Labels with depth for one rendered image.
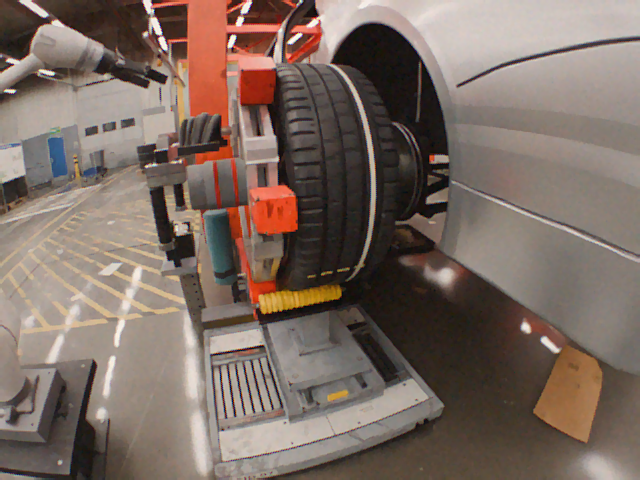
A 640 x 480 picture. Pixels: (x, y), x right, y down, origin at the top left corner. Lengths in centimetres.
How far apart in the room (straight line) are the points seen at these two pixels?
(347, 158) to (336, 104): 12
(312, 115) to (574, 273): 52
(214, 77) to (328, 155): 80
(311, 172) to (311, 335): 69
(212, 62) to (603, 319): 136
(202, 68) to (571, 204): 123
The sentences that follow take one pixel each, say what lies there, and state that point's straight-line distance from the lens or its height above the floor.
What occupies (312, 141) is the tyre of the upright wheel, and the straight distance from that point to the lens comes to 57.
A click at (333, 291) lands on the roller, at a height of 52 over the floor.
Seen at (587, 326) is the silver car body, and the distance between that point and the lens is 47.
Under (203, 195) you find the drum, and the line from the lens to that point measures 80.
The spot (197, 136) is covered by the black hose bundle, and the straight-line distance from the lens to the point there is 64.
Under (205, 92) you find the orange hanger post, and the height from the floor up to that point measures 117.
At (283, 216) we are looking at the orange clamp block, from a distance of 52.
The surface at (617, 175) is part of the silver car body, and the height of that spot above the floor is 99.
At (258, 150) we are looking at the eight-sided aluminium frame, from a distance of 58.
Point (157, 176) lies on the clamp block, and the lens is 67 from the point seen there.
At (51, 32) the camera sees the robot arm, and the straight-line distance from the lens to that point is 91.
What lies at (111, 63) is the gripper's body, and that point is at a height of 124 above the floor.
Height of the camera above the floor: 101
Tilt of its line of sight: 23 degrees down
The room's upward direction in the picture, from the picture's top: 1 degrees counter-clockwise
